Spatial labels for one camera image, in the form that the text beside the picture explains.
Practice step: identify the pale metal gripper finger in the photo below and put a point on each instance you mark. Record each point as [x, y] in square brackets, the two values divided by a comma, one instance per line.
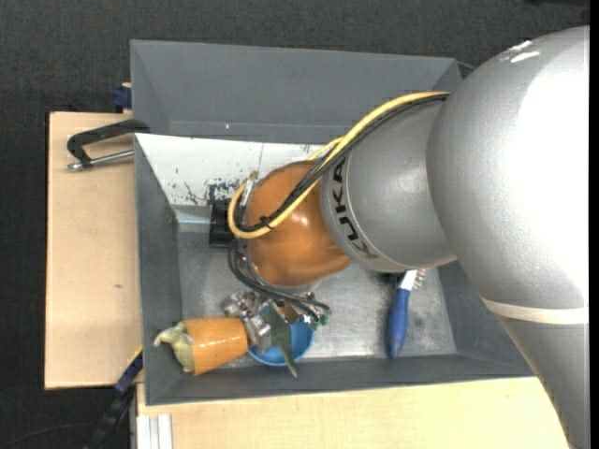
[258, 334]
[281, 337]

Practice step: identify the blue bowl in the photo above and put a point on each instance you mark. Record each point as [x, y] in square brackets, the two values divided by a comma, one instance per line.
[302, 339]

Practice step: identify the orange toy carrot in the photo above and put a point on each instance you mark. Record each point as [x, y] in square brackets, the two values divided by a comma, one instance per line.
[215, 344]

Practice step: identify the blue and white toothbrush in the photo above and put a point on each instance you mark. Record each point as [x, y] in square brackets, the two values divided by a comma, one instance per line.
[399, 316]

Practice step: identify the pale cardboard board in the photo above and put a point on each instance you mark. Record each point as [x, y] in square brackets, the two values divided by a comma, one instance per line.
[89, 250]

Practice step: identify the grey metal bin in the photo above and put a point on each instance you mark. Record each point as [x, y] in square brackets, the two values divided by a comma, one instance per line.
[224, 87]

